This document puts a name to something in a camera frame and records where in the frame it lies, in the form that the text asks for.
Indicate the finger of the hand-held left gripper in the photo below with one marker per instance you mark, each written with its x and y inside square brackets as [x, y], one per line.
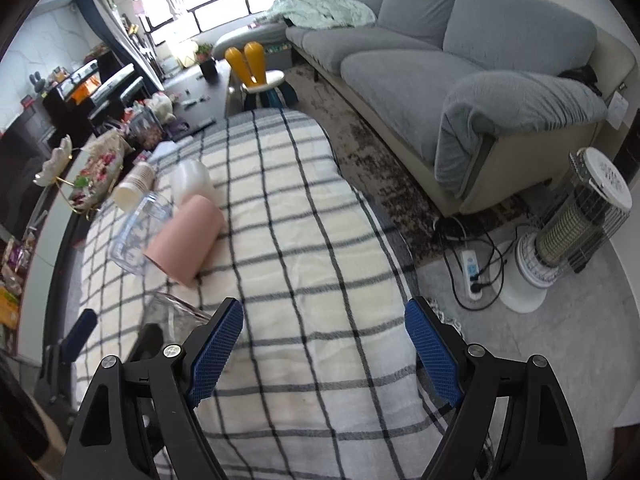
[81, 329]
[148, 340]

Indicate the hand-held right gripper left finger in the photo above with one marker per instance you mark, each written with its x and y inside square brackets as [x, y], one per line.
[216, 351]

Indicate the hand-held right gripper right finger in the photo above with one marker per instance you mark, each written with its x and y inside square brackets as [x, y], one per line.
[432, 355]

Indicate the pink cup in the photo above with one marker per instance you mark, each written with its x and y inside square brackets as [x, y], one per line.
[186, 240]

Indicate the clear glass cup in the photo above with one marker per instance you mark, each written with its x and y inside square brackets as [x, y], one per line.
[172, 310]

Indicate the translucent white cup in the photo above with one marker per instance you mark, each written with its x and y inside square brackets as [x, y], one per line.
[192, 180]

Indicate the colourful snack packets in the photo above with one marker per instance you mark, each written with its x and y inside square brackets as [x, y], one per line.
[14, 280]

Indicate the white power strip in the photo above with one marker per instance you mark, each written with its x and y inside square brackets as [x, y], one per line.
[472, 272]

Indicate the clear glass container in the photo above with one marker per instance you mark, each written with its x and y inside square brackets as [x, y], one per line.
[135, 240]

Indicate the white plaid blanket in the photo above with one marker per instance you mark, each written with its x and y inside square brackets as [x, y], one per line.
[300, 260]

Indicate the stack of paper cups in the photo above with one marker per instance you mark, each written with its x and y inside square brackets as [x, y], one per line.
[131, 187]

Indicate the white cage heater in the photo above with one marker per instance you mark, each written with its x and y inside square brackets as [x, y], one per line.
[565, 230]

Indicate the brown patterned rug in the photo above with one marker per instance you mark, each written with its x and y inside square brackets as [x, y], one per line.
[380, 160]

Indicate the clear snack jar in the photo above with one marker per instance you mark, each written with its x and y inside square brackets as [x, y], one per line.
[146, 127]

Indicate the black keyboard stand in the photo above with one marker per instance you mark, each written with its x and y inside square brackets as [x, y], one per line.
[95, 92]

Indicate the potted plant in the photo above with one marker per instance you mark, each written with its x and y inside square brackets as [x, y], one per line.
[206, 62]

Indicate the yellow rabbit-ear chair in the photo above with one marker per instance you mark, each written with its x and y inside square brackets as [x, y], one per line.
[252, 67]

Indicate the grey sofa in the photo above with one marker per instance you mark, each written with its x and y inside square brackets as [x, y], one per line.
[400, 70]

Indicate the blue curtain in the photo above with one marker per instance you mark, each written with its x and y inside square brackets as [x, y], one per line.
[107, 30]

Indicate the black item on sofa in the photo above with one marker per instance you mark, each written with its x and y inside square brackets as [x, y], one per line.
[581, 77]

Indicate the pale green blanket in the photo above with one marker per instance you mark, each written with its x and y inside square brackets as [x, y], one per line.
[325, 7]

